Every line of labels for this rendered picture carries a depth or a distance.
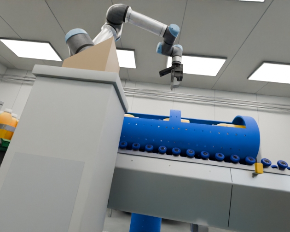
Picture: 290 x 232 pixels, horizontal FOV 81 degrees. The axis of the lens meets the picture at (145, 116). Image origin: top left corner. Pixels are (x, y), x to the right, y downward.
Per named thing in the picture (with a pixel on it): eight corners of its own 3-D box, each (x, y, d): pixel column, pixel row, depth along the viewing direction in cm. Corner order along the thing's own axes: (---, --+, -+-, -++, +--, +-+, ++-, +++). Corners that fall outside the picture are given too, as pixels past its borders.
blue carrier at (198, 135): (263, 164, 83) (258, 109, 91) (93, 142, 95) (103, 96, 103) (238, 166, 109) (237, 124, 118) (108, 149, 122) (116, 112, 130)
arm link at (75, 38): (73, 45, 76) (61, 26, 79) (75, 67, 87) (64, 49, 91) (98, 41, 81) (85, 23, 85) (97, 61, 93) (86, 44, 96)
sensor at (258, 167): (263, 173, 78) (263, 163, 80) (257, 172, 79) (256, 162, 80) (255, 174, 86) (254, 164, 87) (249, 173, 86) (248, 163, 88)
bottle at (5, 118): (6, 141, 106) (17, 113, 112) (-4, 138, 99) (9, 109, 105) (-5, 139, 106) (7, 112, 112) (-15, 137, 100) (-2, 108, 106)
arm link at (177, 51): (170, 49, 131) (180, 52, 132) (168, 60, 127) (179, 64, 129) (174, 42, 123) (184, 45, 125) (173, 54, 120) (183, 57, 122)
